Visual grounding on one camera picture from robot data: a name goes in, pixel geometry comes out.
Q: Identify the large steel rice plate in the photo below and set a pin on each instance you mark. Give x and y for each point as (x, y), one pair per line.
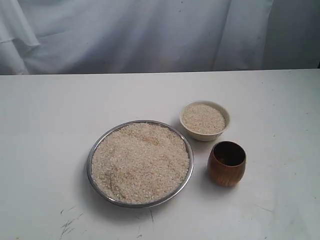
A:
(140, 164)

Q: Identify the cream ceramic rice bowl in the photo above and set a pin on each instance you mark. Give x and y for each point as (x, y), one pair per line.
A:
(204, 120)

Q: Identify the white backdrop cloth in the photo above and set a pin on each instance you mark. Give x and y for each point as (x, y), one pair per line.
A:
(154, 36)

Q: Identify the brown wooden cup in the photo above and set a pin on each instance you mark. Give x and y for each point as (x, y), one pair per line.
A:
(226, 163)

